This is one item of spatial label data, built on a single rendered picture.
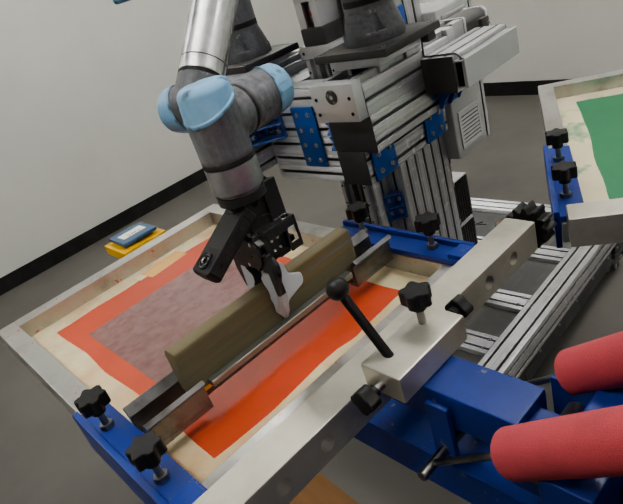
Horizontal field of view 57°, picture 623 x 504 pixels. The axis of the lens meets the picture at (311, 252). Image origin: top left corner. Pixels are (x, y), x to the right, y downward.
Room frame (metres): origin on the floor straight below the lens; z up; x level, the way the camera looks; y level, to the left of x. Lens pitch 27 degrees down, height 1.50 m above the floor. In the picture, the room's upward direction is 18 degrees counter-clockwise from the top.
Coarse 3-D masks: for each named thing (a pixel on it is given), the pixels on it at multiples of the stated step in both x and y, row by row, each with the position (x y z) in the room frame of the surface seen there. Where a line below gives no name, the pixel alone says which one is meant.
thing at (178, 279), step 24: (192, 264) 1.19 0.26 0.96; (168, 288) 1.11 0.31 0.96; (192, 288) 1.08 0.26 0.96; (216, 288) 1.04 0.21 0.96; (240, 288) 1.01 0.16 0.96; (360, 288) 0.87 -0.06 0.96; (384, 288) 0.85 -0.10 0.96; (216, 312) 0.95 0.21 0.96; (336, 312) 0.82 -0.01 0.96; (288, 336) 0.80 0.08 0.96; (312, 336) 0.78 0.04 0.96; (336, 336) 0.76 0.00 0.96
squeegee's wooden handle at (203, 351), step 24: (336, 240) 0.85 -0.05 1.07; (288, 264) 0.81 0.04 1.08; (312, 264) 0.81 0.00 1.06; (336, 264) 0.84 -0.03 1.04; (264, 288) 0.76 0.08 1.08; (312, 288) 0.80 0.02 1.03; (240, 312) 0.73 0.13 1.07; (264, 312) 0.75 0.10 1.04; (192, 336) 0.69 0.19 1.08; (216, 336) 0.70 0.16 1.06; (240, 336) 0.72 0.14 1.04; (168, 360) 0.68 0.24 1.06; (192, 360) 0.67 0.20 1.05; (216, 360) 0.69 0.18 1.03; (192, 384) 0.66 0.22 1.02
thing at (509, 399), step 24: (456, 360) 0.52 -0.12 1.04; (432, 384) 0.49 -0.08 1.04; (456, 384) 0.48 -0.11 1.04; (480, 384) 0.47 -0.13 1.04; (504, 384) 0.46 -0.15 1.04; (528, 384) 0.45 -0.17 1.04; (456, 408) 0.46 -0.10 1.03; (480, 408) 0.44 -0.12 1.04; (504, 408) 0.43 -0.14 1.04; (528, 408) 0.42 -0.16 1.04; (480, 432) 0.44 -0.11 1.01
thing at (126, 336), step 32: (128, 288) 1.18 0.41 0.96; (96, 320) 1.07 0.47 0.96; (128, 320) 1.03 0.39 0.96; (160, 320) 0.99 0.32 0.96; (192, 320) 0.95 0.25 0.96; (96, 352) 0.95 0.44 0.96; (128, 352) 0.91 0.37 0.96; (160, 352) 0.88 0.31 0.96; (288, 352) 0.76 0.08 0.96; (128, 384) 0.81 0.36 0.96; (224, 384) 0.73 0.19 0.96; (256, 384) 0.70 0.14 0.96; (288, 384) 0.68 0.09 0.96; (224, 416) 0.66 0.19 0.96; (256, 416) 0.64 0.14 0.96; (224, 448) 0.59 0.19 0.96
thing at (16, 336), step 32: (192, 224) 1.35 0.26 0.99; (128, 256) 1.27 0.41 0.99; (160, 256) 1.29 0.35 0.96; (96, 288) 1.19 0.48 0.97; (32, 320) 1.11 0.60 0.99; (384, 320) 0.71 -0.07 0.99; (32, 352) 0.96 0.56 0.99; (352, 352) 0.66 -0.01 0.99; (64, 384) 0.82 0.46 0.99; (320, 384) 0.62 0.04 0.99
